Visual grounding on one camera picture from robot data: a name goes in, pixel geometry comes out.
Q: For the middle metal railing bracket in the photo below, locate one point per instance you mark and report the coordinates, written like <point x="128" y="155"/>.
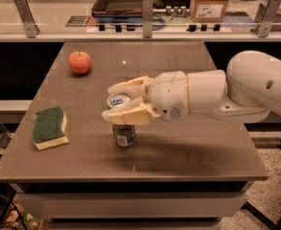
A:
<point x="147" y="6"/>

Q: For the snack bags on floor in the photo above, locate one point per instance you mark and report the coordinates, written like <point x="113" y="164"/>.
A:
<point x="18" y="219"/>

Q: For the silver redbull can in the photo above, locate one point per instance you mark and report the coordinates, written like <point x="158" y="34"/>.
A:
<point x="124" y="134"/>

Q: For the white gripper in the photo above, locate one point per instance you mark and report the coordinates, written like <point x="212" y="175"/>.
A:
<point x="168" y="94"/>

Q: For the dark open tray box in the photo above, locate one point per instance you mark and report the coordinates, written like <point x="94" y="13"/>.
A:
<point x="108" y="7"/>

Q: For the red apple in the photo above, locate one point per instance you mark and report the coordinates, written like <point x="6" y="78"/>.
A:
<point x="80" y="62"/>

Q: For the green yellow sponge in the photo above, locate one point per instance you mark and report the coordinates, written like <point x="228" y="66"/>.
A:
<point x="49" y="129"/>

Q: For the cardboard box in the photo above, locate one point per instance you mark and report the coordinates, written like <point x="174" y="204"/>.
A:
<point x="208" y="10"/>

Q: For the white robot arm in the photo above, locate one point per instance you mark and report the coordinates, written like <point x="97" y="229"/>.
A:
<point x="247" y="91"/>

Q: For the left metal railing bracket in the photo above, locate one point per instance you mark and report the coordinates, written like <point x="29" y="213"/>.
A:
<point x="27" y="19"/>

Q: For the metal railing bracket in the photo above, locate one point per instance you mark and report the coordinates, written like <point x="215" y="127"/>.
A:
<point x="147" y="6"/>
<point x="265" y="22"/>
<point x="27" y="19"/>

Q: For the grey drawer cabinet under table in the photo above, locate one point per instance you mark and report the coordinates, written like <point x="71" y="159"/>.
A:
<point x="132" y="211"/>

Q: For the right metal railing bracket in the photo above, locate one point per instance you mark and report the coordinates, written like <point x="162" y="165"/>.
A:
<point x="265" y="22"/>

